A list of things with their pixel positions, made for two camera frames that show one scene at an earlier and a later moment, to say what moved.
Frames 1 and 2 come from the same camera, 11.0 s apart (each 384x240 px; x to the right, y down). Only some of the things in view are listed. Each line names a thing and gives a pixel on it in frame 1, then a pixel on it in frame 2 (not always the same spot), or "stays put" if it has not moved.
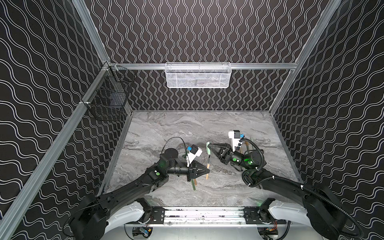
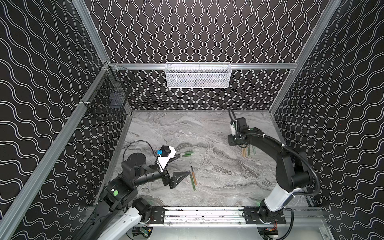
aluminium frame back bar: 231,65 stays put
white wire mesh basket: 198,75 stays put
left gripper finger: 200,169 → 177,177
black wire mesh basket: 108,99 stays put
